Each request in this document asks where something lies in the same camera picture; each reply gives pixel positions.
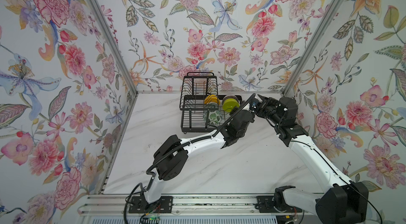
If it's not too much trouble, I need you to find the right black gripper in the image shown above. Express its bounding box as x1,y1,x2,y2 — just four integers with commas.
255,94,282,130

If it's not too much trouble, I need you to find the green leaf pattern bowl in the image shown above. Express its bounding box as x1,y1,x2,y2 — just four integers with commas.
206,111,223,127

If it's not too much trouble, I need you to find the lime green plastic bowl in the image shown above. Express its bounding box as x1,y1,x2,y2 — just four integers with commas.
222,99,240,113

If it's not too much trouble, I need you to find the black wire dish rack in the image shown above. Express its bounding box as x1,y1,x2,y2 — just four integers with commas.
179,72,243,134

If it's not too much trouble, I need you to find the yellow plastic bowl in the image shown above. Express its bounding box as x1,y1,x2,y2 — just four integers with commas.
204,95,219,105

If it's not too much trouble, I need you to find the pink striped ceramic bowl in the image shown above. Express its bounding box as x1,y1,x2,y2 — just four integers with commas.
222,95,239,101

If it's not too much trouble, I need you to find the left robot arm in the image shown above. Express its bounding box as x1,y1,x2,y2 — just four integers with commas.
125,94,255,207

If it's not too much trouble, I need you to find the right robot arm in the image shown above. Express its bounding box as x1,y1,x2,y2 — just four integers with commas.
251,96,369,224

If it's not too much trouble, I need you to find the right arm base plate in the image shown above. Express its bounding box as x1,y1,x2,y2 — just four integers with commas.
255,195,303,214

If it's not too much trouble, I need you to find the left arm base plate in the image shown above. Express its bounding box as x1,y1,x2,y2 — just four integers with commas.
128,195,173,214

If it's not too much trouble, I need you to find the aluminium mounting rail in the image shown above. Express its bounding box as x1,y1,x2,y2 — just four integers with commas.
77,193,350,217

